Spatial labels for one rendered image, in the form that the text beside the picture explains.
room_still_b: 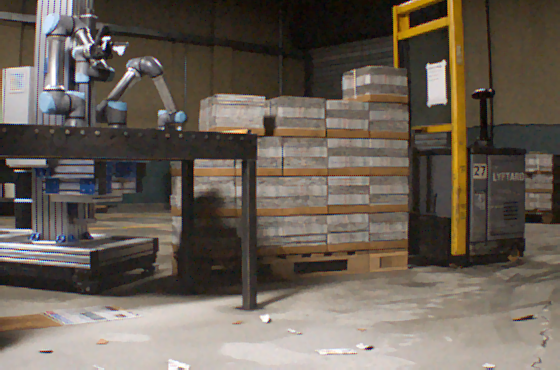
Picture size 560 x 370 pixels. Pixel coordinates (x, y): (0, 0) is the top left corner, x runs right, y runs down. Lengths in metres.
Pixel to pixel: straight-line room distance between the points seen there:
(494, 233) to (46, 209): 2.86
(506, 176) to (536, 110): 5.65
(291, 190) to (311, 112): 0.48
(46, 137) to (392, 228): 2.49
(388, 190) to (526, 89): 6.34
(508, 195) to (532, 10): 6.13
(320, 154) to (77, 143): 1.88
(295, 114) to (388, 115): 0.63
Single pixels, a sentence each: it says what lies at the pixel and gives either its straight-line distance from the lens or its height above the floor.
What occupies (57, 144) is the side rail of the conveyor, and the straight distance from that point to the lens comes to 2.60.
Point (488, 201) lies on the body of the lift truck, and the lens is 4.64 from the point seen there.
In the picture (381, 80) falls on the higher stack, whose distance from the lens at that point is 4.35.
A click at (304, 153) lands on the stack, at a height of 0.74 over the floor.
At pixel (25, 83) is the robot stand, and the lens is 4.02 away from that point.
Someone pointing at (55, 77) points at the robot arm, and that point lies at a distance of 3.62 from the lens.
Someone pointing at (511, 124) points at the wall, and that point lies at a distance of 10.52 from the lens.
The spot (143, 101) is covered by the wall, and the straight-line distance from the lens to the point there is 11.31.
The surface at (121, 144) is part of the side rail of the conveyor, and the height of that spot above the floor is 0.73.
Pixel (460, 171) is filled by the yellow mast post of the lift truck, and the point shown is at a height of 0.63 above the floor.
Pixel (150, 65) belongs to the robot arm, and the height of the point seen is 1.29.
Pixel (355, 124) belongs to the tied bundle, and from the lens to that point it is 4.23.
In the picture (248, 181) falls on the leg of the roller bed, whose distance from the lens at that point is 3.08.
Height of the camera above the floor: 0.63
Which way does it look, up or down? 1 degrees up
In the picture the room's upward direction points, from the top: straight up
